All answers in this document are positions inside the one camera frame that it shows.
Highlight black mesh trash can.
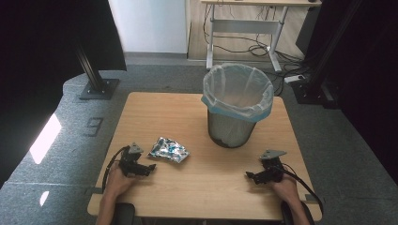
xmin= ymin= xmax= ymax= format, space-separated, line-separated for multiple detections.
xmin=207 ymin=105 xmax=259 ymax=149

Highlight silver foil wrapper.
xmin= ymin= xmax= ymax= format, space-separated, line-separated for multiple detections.
xmin=146 ymin=136 xmax=191 ymax=164

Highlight person's right hand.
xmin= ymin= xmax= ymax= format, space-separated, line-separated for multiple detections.
xmin=269 ymin=173 xmax=300 ymax=206

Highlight white panel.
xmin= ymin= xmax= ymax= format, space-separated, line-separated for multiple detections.
xmin=107 ymin=0 xmax=191 ymax=55

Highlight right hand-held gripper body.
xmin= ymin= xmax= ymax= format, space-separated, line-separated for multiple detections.
xmin=258 ymin=149 xmax=288 ymax=184

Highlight white power strip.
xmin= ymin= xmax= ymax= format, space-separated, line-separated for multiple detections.
xmin=283 ymin=74 xmax=306 ymax=84

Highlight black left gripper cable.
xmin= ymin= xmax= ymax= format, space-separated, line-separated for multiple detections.
xmin=101 ymin=145 xmax=130 ymax=193

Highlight black computer tower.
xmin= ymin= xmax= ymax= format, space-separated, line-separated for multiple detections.
xmin=295 ymin=5 xmax=323 ymax=56

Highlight grey metal-framed desk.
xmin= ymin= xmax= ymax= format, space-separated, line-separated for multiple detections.
xmin=200 ymin=0 xmax=323 ymax=74

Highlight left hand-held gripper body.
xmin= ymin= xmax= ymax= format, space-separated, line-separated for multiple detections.
xmin=118 ymin=142 xmax=147 ymax=178

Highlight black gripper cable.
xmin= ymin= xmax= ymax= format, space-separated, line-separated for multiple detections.
xmin=279 ymin=162 xmax=325 ymax=218
xmin=101 ymin=145 xmax=130 ymax=193

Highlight black curtain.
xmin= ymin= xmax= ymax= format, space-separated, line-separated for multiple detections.
xmin=0 ymin=0 xmax=128 ymax=189
xmin=308 ymin=0 xmax=398 ymax=177

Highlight person's left hand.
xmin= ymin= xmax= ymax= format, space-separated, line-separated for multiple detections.
xmin=104 ymin=162 xmax=139 ymax=200

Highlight clear plastic bin liner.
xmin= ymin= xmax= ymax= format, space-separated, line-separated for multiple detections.
xmin=200 ymin=62 xmax=276 ymax=124

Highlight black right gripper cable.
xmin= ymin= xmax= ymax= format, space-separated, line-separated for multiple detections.
xmin=279 ymin=162 xmax=325 ymax=218

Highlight black floor cables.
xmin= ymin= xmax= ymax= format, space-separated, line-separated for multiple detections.
xmin=202 ymin=3 xmax=313 ymax=97

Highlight black metal stand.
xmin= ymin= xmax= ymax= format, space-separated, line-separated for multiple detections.
xmin=73 ymin=43 xmax=121 ymax=101
xmin=290 ymin=0 xmax=364 ymax=110

